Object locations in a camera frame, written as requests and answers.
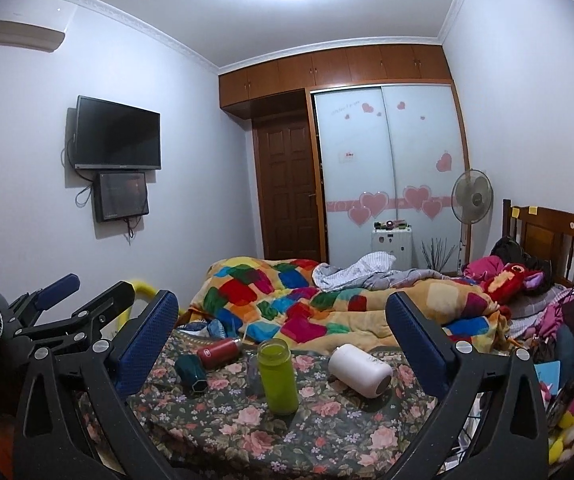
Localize colourful patchwork blanket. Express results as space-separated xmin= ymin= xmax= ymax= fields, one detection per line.
xmin=187 ymin=257 xmax=512 ymax=356

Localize grey striped sheet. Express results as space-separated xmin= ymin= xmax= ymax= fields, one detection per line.
xmin=312 ymin=252 xmax=460 ymax=293

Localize pink clothing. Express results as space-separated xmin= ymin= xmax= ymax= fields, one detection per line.
xmin=462 ymin=255 xmax=505 ymax=281

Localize red plush toy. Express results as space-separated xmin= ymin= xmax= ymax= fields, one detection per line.
xmin=482 ymin=262 xmax=548 ymax=306

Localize black wall television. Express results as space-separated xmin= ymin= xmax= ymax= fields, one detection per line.
xmin=74 ymin=95 xmax=162 ymax=171

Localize white thermos bottle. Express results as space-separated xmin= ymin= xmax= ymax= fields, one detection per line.
xmin=328 ymin=343 xmax=394 ymax=399

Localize brown wooden door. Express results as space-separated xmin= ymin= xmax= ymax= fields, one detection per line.
xmin=254 ymin=110 xmax=325 ymax=261

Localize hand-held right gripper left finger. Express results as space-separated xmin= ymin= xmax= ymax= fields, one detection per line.
xmin=12 ymin=290 xmax=193 ymax=480

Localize blue paper sheet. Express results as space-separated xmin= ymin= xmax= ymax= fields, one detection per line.
xmin=534 ymin=360 xmax=562 ymax=396

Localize dark green cup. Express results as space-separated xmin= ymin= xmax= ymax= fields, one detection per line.
xmin=174 ymin=353 xmax=209 ymax=393

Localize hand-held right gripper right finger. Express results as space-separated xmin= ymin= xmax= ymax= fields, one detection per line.
xmin=384 ymin=291 xmax=550 ymax=480

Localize yellow plush toy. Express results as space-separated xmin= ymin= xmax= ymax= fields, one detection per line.
xmin=549 ymin=410 xmax=574 ymax=463

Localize green bottle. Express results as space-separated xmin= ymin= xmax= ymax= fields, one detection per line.
xmin=257 ymin=338 xmax=300 ymax=416

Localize wardrobe with heart stickers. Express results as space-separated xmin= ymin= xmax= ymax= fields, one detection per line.
xmin=309 ymin=84 xmax=470 ymax=273

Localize small white cabinet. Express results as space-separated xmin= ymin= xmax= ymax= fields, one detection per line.
xmin=371 ymin=227 xmax=414 ymax=266

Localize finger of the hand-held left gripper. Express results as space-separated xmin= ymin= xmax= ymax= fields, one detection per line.
xmin=6 ymin=273 xmax=82 ymax=332
xmin=14 ymin=281 xmax=137 ymax=357

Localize wooden overhead cabinets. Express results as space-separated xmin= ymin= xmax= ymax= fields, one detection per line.
xmin=218 ymin=44 xmax=454 ymax=121

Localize blue white cloth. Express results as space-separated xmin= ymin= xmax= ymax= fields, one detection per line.
xmin=177 ymin=317 xmax=228 ymax=341

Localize dark dried twigs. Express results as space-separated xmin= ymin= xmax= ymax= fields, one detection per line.
xmin=421 ymin=240 xmax=460 ymax=276

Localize wooden headboard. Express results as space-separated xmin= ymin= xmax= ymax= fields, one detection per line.
xmin=502 ymin=199 xmax=574 ymax=286

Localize standing fan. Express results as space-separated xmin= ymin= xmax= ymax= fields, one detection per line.
xmin=451 ymin=169 xmax=494 ymax=271

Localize red bottle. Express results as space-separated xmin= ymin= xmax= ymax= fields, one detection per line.
xmin=196 ymin=337 xmax=243 ymax=368

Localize small black monitor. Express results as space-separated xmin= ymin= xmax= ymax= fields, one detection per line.
xmin=93 ymin=171 xmax=150 ymax=224

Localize yellow rail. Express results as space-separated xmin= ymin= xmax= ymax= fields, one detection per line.
xmin=117 ymin=280 xmax=160 ymax=333

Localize white air conditioner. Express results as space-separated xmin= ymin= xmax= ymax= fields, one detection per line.
xmin=0 ymin=0 xmax=78 ymax=53

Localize floral cloth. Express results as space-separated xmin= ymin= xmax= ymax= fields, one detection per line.
xmin=80 ymin=332 xmax=468 ymax=480

